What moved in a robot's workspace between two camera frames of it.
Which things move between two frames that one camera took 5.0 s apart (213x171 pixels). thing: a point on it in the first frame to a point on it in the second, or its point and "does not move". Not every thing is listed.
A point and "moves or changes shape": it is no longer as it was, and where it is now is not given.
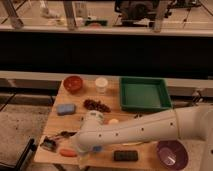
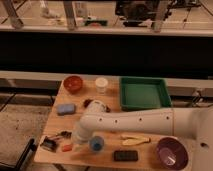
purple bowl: [172, 154] does not move
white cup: [101, 84] does not move
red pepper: [67, 152] moves or changes shape
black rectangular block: [125, 155] does not move
